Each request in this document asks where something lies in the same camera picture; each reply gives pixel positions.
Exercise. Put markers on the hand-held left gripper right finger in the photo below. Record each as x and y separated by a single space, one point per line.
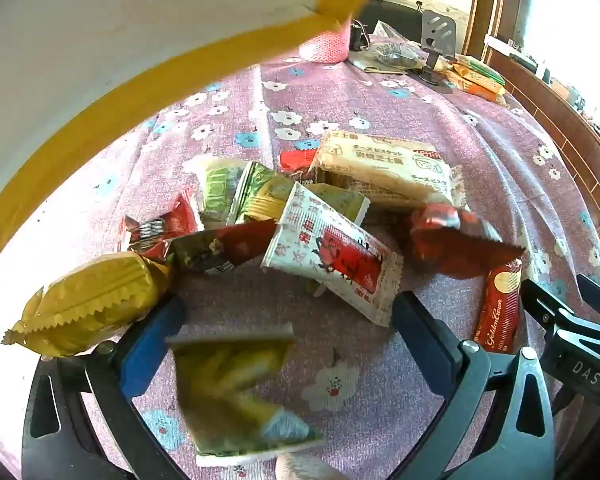
422 340

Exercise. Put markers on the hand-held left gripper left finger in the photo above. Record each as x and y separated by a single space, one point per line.
147 347

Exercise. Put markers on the long red gold packet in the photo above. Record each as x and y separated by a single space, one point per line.
500 310

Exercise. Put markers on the green yellow blurred packet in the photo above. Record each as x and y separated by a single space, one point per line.
230 385

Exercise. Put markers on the red crinkled packet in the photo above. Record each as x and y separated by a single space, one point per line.
450 245

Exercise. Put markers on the red packet silver ends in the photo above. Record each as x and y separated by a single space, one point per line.
155 227

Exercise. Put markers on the white packet red print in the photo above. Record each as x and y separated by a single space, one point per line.
325 250

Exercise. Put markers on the green yellow snack packet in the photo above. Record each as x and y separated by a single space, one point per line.
260 192

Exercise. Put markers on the white foam box yellow tape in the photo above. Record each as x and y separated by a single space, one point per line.
105 35

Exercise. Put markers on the dark red green packet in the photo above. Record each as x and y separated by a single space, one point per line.
220 247

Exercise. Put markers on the brown waffle packet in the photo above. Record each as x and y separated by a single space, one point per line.
385 201

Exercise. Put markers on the white yellow packet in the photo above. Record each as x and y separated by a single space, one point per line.
345 202

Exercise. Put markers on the cream packet green label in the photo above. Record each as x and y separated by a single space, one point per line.
217 192

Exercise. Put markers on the white fleece garment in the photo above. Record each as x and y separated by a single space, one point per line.
305 470

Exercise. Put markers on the large cream biscuit packet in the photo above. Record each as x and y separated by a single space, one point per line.
385 162

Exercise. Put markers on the wooden sideboard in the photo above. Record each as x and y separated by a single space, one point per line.
555 110

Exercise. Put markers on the small red packet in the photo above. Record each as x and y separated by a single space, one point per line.
295 159

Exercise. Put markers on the purple floral blanket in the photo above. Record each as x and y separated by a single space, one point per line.
360 110

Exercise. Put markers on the pale orange snack packet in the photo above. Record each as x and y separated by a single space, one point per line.
480 67

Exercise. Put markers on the clear plastic bag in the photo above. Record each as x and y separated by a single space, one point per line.
390 55

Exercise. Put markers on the grey phone stand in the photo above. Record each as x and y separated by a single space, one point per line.
437 27

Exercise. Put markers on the pink knitted cloth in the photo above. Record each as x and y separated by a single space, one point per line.
325 45

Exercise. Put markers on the small black device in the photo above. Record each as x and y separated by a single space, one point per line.
357 35

